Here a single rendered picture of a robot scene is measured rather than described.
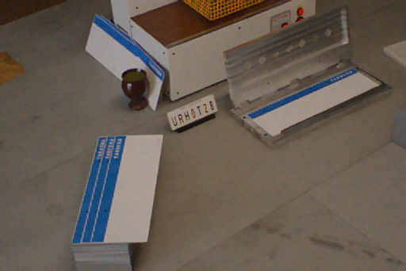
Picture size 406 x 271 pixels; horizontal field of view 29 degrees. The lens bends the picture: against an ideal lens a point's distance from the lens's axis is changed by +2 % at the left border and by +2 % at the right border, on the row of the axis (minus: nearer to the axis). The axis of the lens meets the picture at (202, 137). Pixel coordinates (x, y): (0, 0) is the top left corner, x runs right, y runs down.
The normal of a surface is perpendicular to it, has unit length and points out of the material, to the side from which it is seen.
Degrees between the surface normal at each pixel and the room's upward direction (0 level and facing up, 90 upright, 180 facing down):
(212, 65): 90
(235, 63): 78
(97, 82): 0
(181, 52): 90
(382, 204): 0
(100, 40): 63
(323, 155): 0
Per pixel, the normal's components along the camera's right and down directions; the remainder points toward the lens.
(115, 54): -0.76, -0.01
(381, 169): -0.07, -0.79
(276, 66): 0.51, 0.32
